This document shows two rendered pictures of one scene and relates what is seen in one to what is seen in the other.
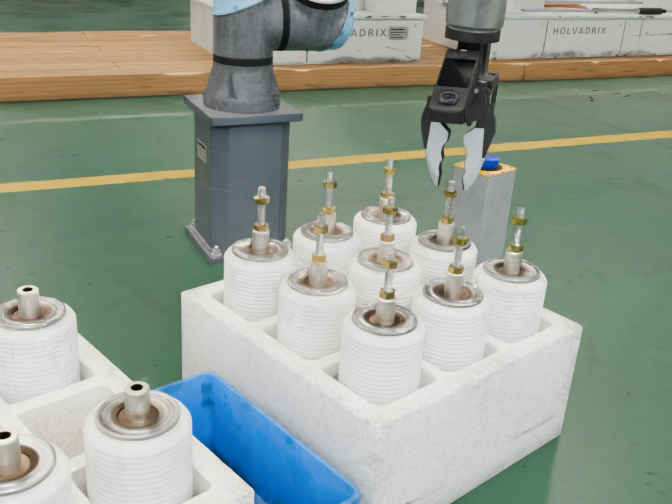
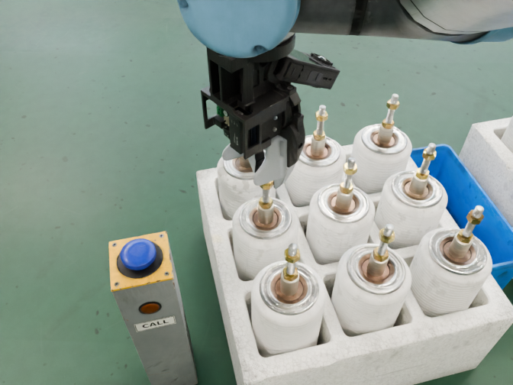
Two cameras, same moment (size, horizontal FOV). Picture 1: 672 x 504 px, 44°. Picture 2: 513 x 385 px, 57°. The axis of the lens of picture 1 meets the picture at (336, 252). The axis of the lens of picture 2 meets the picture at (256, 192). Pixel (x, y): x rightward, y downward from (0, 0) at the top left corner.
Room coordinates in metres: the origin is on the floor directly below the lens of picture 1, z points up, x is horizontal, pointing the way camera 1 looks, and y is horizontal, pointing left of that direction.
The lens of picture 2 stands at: (1.46, 0.05, 0.77)
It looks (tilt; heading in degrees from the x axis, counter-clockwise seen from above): 47 degrees down; 209
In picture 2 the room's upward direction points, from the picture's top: straight up
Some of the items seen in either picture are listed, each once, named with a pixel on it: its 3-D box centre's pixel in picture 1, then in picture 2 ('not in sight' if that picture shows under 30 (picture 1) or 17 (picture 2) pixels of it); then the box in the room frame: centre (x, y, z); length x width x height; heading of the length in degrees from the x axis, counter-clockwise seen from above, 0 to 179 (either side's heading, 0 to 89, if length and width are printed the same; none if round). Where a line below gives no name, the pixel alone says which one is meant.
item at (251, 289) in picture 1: (258, 310); (438, 287); (1.00, 0.10, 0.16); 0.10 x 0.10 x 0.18
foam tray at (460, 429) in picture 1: (375, 365); (330, 265); (1.00, -0.07, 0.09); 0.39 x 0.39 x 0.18; 43
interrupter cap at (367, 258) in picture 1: (385, 260); (343, 203); (1.00, -0.07, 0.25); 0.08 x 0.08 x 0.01
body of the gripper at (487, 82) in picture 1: (468, 74); (253, 86); (1.10, -0.16, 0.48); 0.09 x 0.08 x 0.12; 162
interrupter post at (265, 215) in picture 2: (445, 232); (265, 212); (1.08, -0.15, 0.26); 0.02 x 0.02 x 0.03
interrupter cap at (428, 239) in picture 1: (444, 241); (265, 218); (1.08, -0.15, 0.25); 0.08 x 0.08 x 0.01
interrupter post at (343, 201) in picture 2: (386, 251); (344, 197); (1.00, -0.07, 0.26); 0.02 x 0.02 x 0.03
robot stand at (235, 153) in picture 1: (240, 176); not in sight; (1.60, 0.21, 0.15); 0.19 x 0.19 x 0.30; 27
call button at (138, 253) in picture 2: (486, 162); (139, 256); (1.25, -0.23, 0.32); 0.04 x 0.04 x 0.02
